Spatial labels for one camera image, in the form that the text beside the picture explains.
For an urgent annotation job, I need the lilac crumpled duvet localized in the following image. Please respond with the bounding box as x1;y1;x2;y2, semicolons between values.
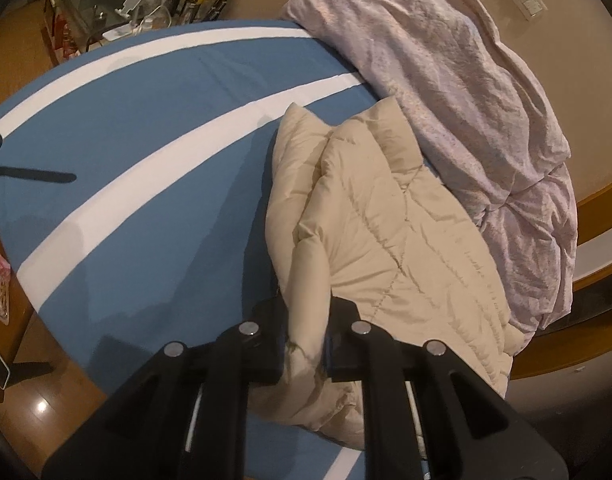
283;0;578;335

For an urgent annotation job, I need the blue white striped bedsheet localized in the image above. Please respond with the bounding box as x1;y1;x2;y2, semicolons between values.
0;19;432;480

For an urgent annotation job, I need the cluttered bedside table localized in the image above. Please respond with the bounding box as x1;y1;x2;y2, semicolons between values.
41;0;229;66

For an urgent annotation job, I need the beige quilted down jacket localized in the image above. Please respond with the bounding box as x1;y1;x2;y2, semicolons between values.
249;98;524;448

